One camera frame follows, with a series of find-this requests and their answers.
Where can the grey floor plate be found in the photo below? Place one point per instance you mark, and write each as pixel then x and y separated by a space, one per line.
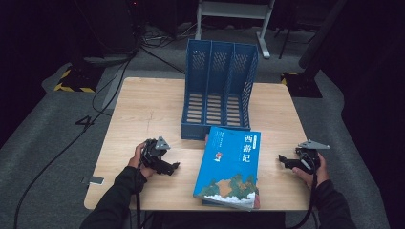
pixel 105 59

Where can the blue book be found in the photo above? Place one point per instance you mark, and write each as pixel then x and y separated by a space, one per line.
pixel 229 165

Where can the blue file rack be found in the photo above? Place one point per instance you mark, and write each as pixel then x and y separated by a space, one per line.
pixel 219 73

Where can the person's right hand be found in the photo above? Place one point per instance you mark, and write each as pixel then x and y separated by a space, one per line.
pixel 321 175

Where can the metal table bracket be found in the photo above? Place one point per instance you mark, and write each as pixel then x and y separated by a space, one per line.
pixel 94 180

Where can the grey table leg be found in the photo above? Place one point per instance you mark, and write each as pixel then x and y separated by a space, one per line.
pixel 111 95

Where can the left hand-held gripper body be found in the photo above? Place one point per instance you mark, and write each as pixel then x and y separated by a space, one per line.
pixel 153 152

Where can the person's left hand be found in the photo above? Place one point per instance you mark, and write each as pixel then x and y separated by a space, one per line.
pixel 135 160

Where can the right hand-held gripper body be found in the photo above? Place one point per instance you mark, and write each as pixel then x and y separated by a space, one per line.
pixel 310 159

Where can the dark slanted pole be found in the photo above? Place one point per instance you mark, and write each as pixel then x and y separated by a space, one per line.
pixel 321 31

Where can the yellow black striped base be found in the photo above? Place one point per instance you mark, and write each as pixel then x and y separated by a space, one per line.
pixel 79 79
pixel 302 86

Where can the black equipment case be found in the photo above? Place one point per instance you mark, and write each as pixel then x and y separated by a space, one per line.
pixel 108 28

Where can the white metal stand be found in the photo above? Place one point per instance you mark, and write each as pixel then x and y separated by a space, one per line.
pixel 235 9

